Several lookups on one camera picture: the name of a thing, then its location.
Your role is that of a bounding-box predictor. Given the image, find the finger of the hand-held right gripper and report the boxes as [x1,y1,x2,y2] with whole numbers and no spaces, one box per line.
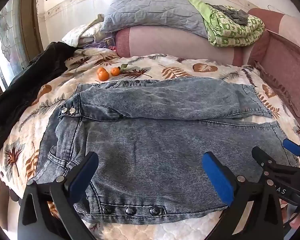
[252,146,276,178]
[282,138,300,164]

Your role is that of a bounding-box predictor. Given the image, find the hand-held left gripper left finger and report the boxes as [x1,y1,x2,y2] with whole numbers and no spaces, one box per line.
[17,151,100,240]

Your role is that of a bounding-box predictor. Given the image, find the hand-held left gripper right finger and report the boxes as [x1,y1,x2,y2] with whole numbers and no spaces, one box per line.
[202,152,284,240]

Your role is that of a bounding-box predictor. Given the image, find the blue denim pants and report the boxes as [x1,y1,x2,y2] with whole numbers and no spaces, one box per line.
[31,79,298,224]

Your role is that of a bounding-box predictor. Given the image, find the person's right hand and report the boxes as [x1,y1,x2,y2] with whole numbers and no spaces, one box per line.
[280,199,300,231]

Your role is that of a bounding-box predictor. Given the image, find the tangerine with leaf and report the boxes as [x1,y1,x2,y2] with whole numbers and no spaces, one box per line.
[110,64,129,77]

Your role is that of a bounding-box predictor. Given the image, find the black garment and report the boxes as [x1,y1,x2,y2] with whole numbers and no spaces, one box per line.
[0,41,80,155]

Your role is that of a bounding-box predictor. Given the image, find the leaf printed bed blanket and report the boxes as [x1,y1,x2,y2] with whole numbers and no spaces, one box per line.
[0,47,300,240]

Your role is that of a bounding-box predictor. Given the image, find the green patterned blanket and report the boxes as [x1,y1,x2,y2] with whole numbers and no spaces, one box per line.
[187,0,265,47]

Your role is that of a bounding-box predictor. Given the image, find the purple printed cloth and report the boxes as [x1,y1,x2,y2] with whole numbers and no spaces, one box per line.
[84,37,117,52]

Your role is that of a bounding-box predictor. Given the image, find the white floral pillow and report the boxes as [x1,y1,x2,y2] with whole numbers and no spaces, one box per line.
[62,21,105,48]

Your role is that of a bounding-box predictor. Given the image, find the grey crumpled cloth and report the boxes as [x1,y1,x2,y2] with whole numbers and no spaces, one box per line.
[206,3,249,26]

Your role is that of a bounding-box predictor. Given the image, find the patterned glass window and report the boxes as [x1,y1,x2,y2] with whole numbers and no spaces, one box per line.
[0,0,30,87]

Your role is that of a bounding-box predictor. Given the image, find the grey quilted pillow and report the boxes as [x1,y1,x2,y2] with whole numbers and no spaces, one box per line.
[99,0,210,39]

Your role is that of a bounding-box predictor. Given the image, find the wooden window frame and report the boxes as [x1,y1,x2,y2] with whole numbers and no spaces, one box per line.
[19,0,44,64]

